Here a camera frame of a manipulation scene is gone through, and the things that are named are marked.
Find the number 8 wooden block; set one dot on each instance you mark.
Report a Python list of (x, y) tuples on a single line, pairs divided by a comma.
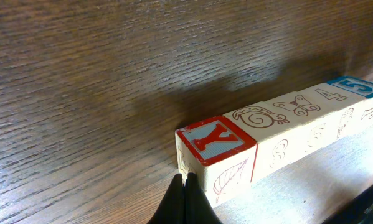
[(275, 132)]

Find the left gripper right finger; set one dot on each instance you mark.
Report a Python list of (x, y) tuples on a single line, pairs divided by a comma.
[(197, 209)]

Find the blue-sided leaf block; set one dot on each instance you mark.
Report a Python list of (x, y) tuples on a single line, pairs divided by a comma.
[(220, 153)]

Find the yellow-sided wooden block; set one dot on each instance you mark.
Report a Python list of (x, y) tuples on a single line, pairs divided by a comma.
[(358, 113)]

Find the red-sided number 5 block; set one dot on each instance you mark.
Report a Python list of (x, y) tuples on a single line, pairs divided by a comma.
[(307, 137)]

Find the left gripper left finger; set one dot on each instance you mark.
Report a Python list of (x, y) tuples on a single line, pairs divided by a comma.
[(171, 207)]

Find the ice cream picture block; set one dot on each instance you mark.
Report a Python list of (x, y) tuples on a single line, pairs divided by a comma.
[(338, 110)]

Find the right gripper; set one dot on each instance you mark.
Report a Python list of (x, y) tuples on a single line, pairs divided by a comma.
[(358, 211)]

